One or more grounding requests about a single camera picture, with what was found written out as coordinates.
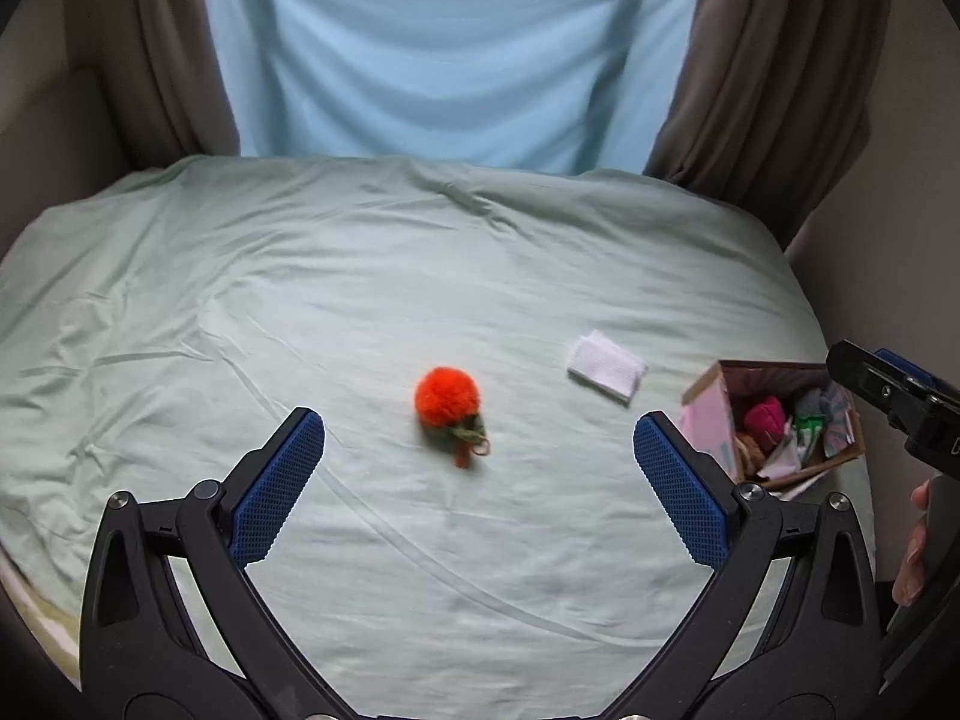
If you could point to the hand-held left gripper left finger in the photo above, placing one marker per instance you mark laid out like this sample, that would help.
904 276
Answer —
279 487

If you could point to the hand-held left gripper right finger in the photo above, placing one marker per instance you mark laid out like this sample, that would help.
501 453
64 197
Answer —
679 487

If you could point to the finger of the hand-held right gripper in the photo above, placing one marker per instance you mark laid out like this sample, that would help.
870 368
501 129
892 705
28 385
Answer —
907 369
870 382

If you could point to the pink cardboard box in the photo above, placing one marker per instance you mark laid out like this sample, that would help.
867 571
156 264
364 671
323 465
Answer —
709 420

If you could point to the green packet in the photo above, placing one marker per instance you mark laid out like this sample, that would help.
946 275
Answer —
808 429

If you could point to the clear snack bag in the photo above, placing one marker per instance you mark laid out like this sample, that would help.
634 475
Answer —
750 452

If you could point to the pink pouch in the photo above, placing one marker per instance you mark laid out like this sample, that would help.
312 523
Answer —
765 418

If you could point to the person's right hand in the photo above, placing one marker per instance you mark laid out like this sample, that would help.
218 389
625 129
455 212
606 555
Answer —
911 555

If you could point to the white folded cloth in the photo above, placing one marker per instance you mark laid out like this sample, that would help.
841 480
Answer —
606 366

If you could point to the cream folded bedding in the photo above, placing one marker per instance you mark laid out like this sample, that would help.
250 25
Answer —
45 630

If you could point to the brown curtain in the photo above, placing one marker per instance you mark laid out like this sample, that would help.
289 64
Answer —
150 45
772 90

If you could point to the beige padded headboard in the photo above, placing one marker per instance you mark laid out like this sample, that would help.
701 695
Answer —
52 135

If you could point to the light blue hanging cloth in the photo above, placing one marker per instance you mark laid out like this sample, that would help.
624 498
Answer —
450 52

